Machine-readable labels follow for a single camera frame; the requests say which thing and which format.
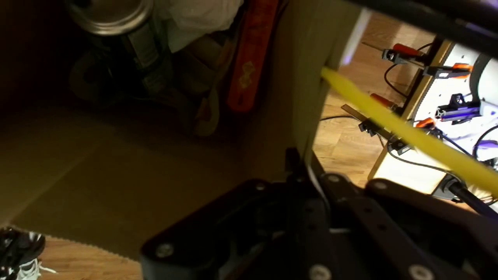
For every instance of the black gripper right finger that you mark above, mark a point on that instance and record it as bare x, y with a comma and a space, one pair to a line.
414, 233

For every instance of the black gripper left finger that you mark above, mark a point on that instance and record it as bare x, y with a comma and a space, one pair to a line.
218, 217

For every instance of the brown paper delivery bag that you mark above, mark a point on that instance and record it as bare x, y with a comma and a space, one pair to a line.
129, 180

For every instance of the red carton in bag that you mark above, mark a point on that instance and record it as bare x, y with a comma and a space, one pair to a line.
251, 62

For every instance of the white platform board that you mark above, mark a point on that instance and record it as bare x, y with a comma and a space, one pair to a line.
414, 172

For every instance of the blue black device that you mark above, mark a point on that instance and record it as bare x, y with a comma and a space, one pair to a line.
459, 107

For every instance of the white paper napkin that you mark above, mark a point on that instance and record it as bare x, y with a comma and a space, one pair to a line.
196, 20

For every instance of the black shoe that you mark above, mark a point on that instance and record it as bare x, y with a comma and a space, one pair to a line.
17, 249

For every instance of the metal can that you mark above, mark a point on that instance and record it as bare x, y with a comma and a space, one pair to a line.
114, 20

